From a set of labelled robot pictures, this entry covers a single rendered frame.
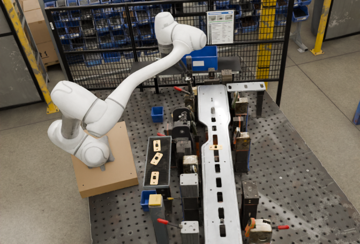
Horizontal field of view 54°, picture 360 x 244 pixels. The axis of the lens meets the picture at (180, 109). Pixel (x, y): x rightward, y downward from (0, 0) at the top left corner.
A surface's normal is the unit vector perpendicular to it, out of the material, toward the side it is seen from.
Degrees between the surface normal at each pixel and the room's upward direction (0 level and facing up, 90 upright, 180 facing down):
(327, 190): 0
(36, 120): 0
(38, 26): 87
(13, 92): 90
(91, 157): 53
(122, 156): 49
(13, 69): 94
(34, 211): 0
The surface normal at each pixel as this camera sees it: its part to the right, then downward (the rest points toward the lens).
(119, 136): 0.14, -0.04
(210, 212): -0.07, -0.76
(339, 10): 0.29, 0.61
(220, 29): -0.01, 0.65
